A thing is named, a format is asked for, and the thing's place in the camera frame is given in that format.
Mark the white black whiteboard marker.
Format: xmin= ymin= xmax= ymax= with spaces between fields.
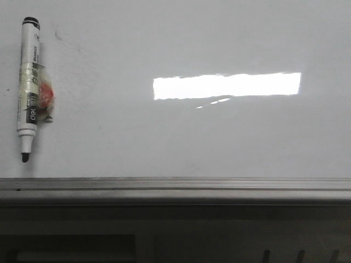
xmin=17 ymin=16 xmax=54 ymax=163

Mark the white whiteboard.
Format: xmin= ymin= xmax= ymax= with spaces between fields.
xmin=1 ymin=1 xmax=350 ymax=178

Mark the grey cabinet below whiteboard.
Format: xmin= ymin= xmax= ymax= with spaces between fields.
xmin=1 ymin=205 xmax=350 ymax=262

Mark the aluminium whiteboard tray rail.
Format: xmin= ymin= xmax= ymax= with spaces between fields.
xmin=1 ymin=177 xmax=350 ymax=206

